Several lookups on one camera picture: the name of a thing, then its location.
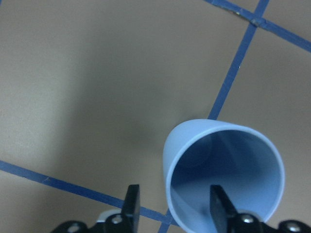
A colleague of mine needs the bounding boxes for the light blue cup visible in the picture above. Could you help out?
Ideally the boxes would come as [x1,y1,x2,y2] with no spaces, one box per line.
[163,119,285,233]

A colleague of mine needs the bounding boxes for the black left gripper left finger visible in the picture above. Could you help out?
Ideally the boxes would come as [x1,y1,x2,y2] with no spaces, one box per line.
[104,184,140,233]

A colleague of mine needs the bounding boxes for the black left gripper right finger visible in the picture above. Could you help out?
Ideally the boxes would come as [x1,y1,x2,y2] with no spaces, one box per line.
[209,185,262,233]

